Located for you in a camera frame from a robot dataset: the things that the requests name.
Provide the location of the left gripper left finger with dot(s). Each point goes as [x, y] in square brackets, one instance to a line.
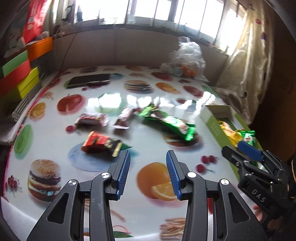
[64, 217]

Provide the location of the beige curtain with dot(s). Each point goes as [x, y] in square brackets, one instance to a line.
[244, 81]

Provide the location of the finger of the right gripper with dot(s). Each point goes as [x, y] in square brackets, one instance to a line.
[233, 156]
[250, 151]

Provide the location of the red ribbed box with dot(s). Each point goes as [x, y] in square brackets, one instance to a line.
[9, 82]

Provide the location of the green white cardboard box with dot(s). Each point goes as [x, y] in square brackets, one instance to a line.
[211, 114]

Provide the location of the orange box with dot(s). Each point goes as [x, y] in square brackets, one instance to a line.
[39, 48]

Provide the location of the yellow snack packet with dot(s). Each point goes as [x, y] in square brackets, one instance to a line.
[234, 136]

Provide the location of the yellow green box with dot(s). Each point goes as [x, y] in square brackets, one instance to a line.
[23, 88]

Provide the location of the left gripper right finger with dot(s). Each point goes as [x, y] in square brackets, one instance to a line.
[232, 217]

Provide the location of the red white snack packet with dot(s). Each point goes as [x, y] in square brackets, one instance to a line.
[122, 122]
[95, 119]

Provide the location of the red snack bag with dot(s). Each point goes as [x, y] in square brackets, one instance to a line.
[35, 19]

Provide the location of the green Milo snack packet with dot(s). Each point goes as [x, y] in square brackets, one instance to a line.
[178, 126]

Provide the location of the clear plastic bag with items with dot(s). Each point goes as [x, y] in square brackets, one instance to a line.
[187, 61]

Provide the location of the black white striped box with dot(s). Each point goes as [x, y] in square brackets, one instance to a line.
[16, 114]

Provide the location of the person's right hand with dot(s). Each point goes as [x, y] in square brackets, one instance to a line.
[258, 213]

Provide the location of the red black snack packet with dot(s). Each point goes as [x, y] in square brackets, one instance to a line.
[97, 143]

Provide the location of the black smartphone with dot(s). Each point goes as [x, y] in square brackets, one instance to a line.
[89, 80]

